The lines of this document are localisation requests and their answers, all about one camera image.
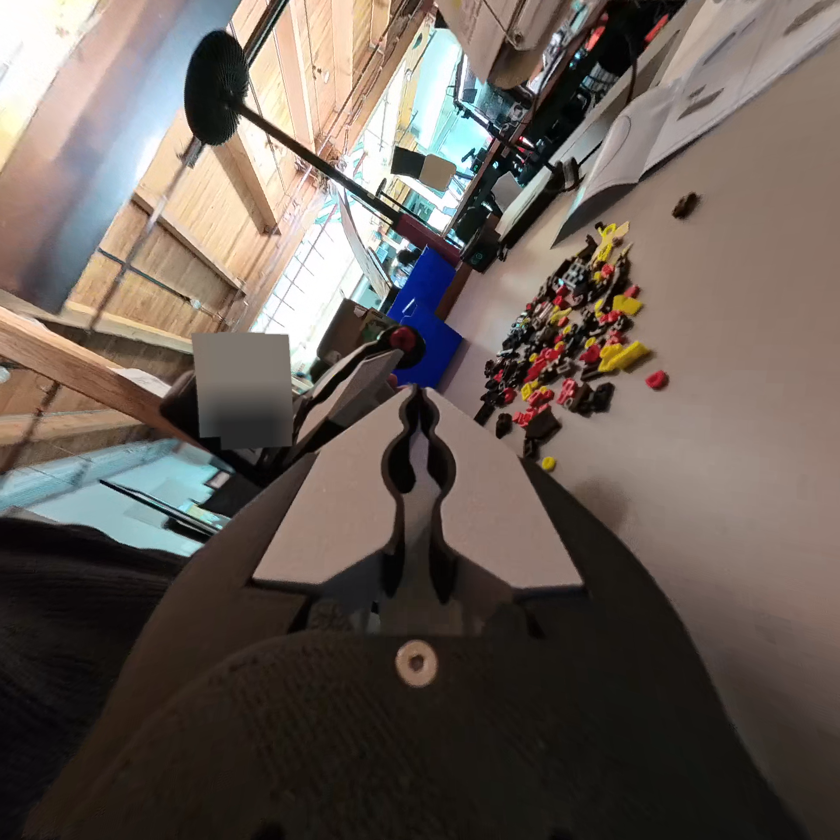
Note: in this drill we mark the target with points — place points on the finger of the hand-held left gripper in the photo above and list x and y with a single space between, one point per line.
367 387
328 400

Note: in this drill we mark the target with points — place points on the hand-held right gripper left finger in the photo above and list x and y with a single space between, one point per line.
328 512

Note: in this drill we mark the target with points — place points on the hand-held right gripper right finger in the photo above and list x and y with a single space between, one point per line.
505 518

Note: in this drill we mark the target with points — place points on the black wheel with red piece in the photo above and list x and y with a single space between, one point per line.
401 338

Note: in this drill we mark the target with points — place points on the pile of lego pieces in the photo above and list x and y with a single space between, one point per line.
564 341

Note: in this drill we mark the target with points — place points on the small red lego piece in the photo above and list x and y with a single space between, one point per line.
656 379

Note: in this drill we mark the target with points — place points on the lego instruction booklet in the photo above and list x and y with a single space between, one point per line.
623 151

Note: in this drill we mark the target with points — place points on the small dark lego piece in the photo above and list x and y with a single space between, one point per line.
686 205

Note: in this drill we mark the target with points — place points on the blue plastic bin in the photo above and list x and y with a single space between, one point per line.
426 295

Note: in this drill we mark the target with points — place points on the grey flat device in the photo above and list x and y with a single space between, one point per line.
531 197

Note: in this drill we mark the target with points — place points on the person's dark sweater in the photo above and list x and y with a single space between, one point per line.
72 643

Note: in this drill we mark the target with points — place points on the black round floor lamp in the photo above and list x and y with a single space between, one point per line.
215 85

